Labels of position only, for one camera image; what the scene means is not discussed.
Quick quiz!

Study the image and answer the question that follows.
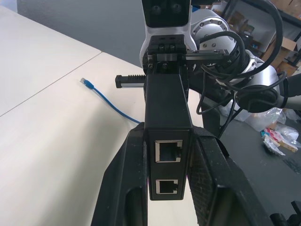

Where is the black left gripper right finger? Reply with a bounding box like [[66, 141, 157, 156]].
[[187, 126, 280, 226]]

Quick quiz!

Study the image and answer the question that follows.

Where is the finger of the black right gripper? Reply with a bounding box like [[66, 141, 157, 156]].
[[179, 62, 191, 96]]

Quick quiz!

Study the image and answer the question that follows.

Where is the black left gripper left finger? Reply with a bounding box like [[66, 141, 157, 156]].
[[90, 121, 150, 226]]

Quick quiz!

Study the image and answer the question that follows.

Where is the small black box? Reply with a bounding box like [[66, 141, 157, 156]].
[[143, 72, 194, 202]]

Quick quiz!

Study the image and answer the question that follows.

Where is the brown cardboard box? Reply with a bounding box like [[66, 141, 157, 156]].
[[281, 35, 299, 51]]

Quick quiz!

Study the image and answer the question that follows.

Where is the crumpled plastic wrapper pile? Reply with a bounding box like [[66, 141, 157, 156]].
[[260, 124, 301, 156]]

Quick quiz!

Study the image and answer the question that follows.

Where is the clear plastic bag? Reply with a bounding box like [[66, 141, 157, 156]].
[[243, 107, 287, 132]]

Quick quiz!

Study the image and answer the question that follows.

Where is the dark grey tube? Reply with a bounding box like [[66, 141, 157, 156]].
[[282, 73, 301, 110]]

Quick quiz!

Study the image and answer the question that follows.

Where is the black metal shelf rack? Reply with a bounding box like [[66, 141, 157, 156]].
[[221, 0, 301, 71]]

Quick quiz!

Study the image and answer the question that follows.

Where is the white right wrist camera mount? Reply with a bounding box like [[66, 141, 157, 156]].
[[139, 0, 196, 69]]

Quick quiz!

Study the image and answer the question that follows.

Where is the black upright post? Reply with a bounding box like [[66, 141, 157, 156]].
[[201, 93, 222, 135]]

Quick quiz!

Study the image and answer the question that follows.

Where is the blue Ethernet cable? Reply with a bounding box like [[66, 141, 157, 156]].
[[80, 77, 142, 124]]

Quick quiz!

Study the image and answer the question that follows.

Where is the white robot arm with cables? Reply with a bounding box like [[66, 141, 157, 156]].
[[196, 0, 286, 139]]

